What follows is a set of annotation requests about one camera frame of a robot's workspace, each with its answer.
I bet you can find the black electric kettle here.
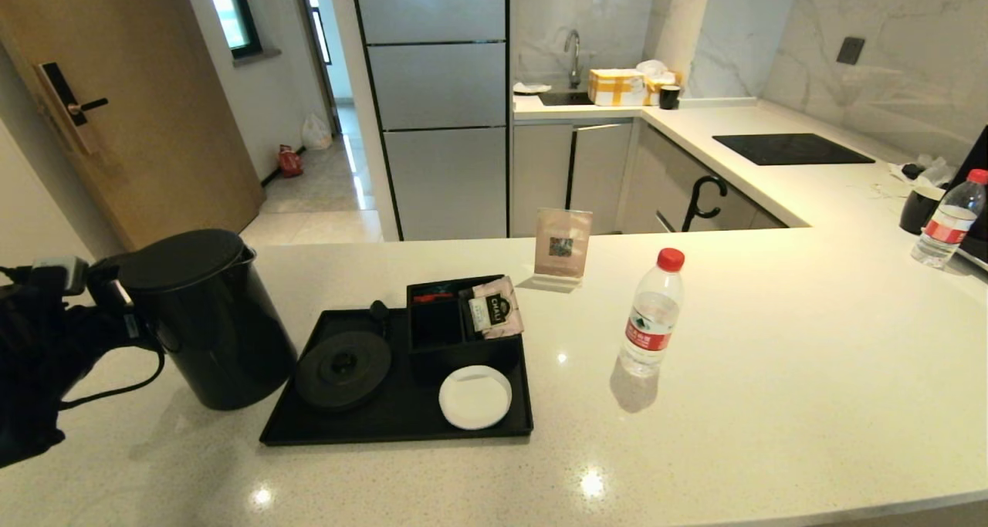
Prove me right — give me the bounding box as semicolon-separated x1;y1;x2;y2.
89;228;299;411

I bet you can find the red-capped water bottle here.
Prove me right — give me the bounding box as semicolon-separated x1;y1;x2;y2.
911;169;988;269
619;247;686;379

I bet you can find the black round kettle base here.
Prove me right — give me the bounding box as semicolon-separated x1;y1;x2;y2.
295;329;393;413

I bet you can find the pink tea bag packet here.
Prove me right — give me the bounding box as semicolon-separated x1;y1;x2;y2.
462;275;526;340

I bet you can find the white panel cabinet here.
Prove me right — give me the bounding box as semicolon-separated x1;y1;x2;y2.
0;120;97;273

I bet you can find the wooden door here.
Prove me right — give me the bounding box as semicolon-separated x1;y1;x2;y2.
0;0;266;252

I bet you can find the white plastic bag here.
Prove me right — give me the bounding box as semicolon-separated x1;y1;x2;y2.
301;113;334;151

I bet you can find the black rectangular tray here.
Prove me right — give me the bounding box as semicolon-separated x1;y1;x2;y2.
259;307;535;446

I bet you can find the black organizer box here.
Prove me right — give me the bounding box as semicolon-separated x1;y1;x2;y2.
406;275;526;383

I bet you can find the black-framed window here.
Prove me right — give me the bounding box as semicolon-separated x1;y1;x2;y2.
202;0;263;61

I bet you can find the white round coaster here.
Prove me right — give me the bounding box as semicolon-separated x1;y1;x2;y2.
438;365;513;431

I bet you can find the grey refrigerator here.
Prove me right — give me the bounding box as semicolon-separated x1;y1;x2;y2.
351;0;512;242

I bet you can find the white base cabinet door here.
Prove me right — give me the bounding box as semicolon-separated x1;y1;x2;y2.
513;123;574;237
573;123;635;235

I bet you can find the acrylic QR code sign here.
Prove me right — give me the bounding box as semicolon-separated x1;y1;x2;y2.
519;207;594;293

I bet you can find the chrome faucet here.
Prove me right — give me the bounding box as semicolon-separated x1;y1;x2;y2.
564;30;583;90

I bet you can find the large yellow-taped cardboard box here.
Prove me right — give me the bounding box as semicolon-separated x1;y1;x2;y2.
588;69;648;108

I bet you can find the grey corner base cabinet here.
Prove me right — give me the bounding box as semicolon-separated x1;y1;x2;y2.
621;123;790;233

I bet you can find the black induction cooktop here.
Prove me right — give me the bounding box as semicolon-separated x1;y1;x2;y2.
712;133;877;167

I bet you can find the black mug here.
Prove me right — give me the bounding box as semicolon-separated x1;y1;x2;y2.
899;186;946;236

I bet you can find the crumpled clear plastic wrap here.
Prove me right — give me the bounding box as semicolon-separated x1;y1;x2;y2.
888;157;958;196

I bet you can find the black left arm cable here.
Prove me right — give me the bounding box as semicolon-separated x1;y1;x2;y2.
58;346;167;412

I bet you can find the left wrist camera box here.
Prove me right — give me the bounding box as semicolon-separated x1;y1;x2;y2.
0;255;92;304

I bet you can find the black door lock handle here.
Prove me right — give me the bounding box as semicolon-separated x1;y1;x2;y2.
35;61;110;155

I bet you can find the black hook handle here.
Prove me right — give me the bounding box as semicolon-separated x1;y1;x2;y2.
682;175;729;233

